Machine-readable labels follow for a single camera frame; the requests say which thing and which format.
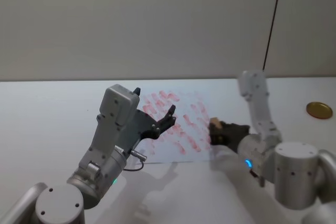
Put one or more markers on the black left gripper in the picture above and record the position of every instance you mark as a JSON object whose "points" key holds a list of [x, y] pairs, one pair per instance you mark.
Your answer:
{"points": [[144, 125]]}

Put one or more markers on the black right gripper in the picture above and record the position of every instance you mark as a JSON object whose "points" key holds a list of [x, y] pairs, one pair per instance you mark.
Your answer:
{"points": [[236, 134]]}

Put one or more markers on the small wooden block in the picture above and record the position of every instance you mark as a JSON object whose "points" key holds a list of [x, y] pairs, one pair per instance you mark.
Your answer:
{"points": [[215, 123]]}

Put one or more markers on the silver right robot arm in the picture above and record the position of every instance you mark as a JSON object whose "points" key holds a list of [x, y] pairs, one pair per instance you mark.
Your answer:
{"points": [[291, 166]]}

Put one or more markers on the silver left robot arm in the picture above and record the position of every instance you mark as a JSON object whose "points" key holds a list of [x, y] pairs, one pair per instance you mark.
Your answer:
{"points": [[105, 140]]}

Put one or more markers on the white paper with red marks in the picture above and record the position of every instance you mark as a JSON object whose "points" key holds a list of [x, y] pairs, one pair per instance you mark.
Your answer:
{"points": [[189, 129]]}

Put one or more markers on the round gold lid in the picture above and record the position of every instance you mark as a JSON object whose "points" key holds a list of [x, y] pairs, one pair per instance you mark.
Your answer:
{"points": [[319, 110]]}

